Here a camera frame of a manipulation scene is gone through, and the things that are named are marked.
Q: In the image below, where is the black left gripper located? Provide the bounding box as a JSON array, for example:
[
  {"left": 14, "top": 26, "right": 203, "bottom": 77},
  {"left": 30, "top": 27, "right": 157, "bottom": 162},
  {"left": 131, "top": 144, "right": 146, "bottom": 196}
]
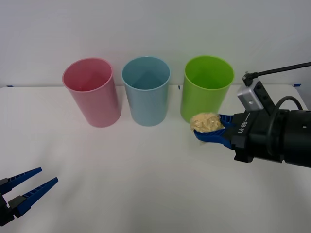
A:
[{"left": 0, "top": 166, "right": 59, "bottom": 225}]

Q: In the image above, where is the yellow ball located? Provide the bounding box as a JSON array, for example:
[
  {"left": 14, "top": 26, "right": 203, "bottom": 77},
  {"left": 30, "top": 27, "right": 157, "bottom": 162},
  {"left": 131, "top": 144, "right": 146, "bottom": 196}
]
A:
[{"left": 189, "top": 112, "right": 225, "bottom": 147}]

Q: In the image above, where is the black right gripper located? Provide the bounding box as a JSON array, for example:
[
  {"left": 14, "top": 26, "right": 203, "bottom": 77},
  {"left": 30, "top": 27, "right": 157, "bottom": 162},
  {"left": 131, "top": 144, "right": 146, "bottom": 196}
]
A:
[{"left": 193, "top": 110, "right": 290, "bottom": 164}]

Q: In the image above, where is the pink plastic bin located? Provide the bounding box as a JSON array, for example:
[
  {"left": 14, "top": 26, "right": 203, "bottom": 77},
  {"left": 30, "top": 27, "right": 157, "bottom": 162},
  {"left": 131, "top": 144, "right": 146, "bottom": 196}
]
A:
[{"left": 62, "top": 57, "right": 122, "bottom": 128}]

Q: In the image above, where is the green plastic bin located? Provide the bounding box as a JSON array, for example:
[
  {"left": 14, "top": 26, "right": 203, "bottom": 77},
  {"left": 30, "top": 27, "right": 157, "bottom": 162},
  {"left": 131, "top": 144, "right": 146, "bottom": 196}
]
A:
[{"left": 180, "top": 55, "right": 236, "bottom": 125}]

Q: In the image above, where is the pale blue plastic bin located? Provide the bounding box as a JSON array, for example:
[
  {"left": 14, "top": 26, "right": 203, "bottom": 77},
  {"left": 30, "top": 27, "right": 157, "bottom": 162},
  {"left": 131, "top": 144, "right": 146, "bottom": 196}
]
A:
[{"left": 121, "top": 56, "right": 172, "bottom": 127}]

